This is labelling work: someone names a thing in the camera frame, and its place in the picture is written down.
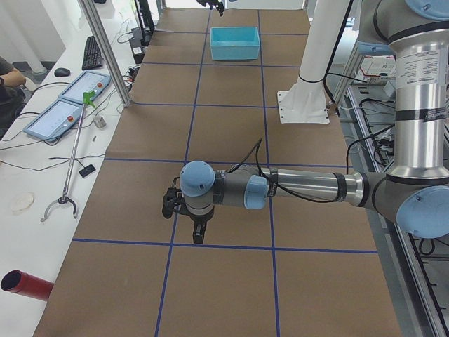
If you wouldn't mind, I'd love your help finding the red cylinder tube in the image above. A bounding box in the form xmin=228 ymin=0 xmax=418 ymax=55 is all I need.
xmin=1 ymin=270 xmax=53 ymax=301

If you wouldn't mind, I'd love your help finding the light blue plastic bin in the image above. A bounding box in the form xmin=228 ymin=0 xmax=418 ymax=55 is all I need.
xmin=210 ymin=27 xmax=260 ymax=60

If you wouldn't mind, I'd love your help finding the aluminium frame post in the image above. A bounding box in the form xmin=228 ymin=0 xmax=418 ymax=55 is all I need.
xmin=78 ymin=0 xmax=130 ymax=107

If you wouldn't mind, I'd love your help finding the far blue teach pendant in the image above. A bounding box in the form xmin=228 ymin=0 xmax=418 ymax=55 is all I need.
xmin=59 ymin=70 xmax=111 ymax=104

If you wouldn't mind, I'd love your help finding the small black flat device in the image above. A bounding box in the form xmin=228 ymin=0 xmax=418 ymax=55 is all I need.
xmin=79 ymin=164 xmax=96 ymax=178

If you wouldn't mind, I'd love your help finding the black computer mouse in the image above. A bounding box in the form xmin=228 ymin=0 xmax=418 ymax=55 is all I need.
xmin=53 ymin=67 xmax=71 ymax=77

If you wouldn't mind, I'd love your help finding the small metal cylinder weight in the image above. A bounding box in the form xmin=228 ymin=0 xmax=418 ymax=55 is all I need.
xmin=93 ymin=116 xmax=107 ymax=129

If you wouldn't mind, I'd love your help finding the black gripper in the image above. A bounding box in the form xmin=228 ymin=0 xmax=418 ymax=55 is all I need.
xmin=162 ymin=177 xmax=189 ymax=218

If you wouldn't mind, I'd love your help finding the metal reacher grabber tool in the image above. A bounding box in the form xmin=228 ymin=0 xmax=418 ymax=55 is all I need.
xmin=41 ymin=91 xmax=95 ymax=223

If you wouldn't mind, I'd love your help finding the brown table mat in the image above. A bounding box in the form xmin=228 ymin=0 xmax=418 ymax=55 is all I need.
xmin=33 ymin=7 xmax=404 ymax=337

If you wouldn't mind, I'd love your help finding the blue teach pendant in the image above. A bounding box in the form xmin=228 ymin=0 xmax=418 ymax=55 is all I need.
xmin=59 ymin=70 xmax=111 ymax=104
xmin=22 ymin=99 xmax=82 ymax=141

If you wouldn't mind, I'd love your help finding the clear round plastic lid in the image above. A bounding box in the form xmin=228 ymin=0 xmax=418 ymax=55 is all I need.
xmin=9 ymin=192 xmax=35 ymax=215

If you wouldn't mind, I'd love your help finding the black keyboard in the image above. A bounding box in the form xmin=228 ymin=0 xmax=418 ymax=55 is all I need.
xmin=81 ymin=36 xmax=102 ymax=70

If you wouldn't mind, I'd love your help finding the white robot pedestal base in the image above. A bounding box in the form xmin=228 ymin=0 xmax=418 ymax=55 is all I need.
xmin=277 ymin=0 xmax=353 ymax=124

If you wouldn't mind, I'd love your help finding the near blue teach pendant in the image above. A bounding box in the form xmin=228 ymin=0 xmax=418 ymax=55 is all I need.
xmin=22 ymin=99 xmax=82 ymax=141

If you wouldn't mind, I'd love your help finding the seated person in dark shirt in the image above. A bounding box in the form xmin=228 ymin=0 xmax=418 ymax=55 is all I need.
xmin=0 ymin=58 xmax=26 ymax=138

